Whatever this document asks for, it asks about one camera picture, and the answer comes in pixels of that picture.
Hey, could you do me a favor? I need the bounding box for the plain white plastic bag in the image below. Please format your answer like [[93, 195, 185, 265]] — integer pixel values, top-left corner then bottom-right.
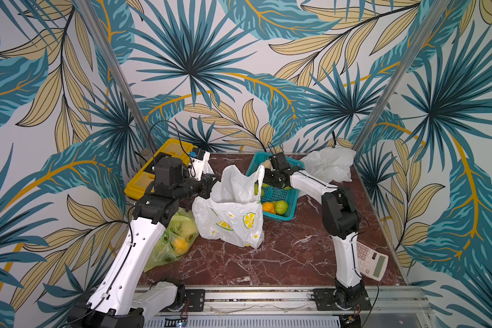
[[301, 147, 357, 183]]

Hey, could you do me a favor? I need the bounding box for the orange pear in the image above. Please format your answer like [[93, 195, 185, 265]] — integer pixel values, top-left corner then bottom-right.
[[262, 202, 276, 215]]

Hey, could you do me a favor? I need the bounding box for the teal plastic basket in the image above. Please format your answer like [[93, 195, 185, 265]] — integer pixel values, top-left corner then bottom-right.
[[246, 152, 305, 221]]

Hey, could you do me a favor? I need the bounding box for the right metal frame pole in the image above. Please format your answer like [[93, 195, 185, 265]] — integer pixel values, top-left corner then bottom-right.
[[352, 0, 450, 152]]

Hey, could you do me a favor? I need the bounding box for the green pear front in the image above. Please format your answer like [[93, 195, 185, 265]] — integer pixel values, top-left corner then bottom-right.
[[273, 200, 289, 216]]

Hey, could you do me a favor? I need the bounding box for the yellow pear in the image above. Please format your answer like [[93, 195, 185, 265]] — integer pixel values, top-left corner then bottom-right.
[[172, 238, 191, 256]]

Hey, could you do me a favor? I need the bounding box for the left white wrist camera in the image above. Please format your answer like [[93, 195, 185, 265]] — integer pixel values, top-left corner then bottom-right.
[[189, 148, 214, 180]]

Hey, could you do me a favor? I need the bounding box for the metal frame pole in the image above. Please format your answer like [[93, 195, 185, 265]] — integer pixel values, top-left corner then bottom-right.
[[352, 0, 450, 152], [74, 1, 157, 151]]

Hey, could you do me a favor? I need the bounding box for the green plastic bag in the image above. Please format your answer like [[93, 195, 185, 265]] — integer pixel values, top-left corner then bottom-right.
[[143, 209, 199, 272]]

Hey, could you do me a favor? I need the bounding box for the yellow black toolbox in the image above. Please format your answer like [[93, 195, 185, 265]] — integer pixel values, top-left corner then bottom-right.
[[124, 139, 195, 201]]

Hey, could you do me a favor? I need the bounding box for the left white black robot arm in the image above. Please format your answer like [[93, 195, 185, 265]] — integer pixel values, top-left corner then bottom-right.
[[66, 148, 218, 327]]

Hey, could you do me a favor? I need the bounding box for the white lemon print bag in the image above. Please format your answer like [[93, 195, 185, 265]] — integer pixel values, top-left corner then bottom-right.
[[192, 165, 265, 249]]

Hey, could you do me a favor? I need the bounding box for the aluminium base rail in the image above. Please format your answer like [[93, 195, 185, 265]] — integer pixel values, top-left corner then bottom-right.
[[77, 286, 435, 328]]

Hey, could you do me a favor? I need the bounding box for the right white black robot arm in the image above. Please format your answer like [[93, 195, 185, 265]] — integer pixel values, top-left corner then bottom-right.
[[264, 153, 370, 310]]

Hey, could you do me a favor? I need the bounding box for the left metal frame pole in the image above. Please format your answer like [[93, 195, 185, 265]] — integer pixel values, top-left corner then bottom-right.
[[74, 1, 157, 151]]

